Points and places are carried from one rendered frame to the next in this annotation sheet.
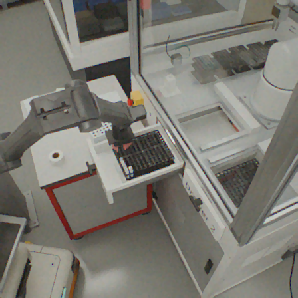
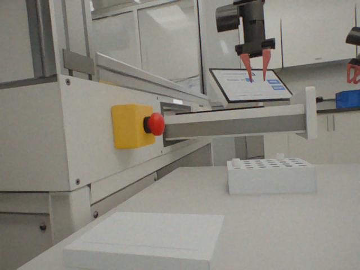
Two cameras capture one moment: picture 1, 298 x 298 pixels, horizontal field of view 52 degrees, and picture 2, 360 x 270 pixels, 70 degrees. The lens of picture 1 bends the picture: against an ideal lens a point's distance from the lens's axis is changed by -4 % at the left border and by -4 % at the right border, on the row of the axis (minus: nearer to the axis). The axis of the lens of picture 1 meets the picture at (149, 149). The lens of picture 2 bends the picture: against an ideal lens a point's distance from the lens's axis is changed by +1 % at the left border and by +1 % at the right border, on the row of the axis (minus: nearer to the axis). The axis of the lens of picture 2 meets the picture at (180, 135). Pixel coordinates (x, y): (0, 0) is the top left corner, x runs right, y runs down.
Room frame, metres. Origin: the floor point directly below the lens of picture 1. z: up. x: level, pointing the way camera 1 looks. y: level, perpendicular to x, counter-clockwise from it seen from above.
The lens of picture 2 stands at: (1.46, 0.41, 0.88)
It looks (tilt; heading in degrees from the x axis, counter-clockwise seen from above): 3 degrees down; 221
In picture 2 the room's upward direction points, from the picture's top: 4 degrees counter-clockwise
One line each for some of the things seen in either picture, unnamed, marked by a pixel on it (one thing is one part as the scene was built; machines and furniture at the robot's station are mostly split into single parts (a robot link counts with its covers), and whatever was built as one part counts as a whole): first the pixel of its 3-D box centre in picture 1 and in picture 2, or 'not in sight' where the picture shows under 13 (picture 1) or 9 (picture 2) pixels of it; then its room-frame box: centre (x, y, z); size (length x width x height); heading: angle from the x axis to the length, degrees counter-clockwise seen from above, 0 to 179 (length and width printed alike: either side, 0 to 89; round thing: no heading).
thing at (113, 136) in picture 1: (119, 130); (254, 37); (0.78, 0.11, 1.09); 0.10 x 0.07 x 0.07; 111
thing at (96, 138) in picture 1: (102, 130); (266, 174); (1.06, 0.24, 0.78); 0.12 x 0.08 x 0.04; 121
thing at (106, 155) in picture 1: (144, 155); (220, 123); (0.84, 0.02, 0.86); 0.40 x 0.26 x 0.06; 113
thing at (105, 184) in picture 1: (99, 169); (300, 113); (0.76, 0.21, 0.87); 0.29 x 0.02 x 0.11; 23
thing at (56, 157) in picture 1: (56, 157); not in sight; (0.89, 0.44, 0.78); 0.07 x 0.07 x 0.04
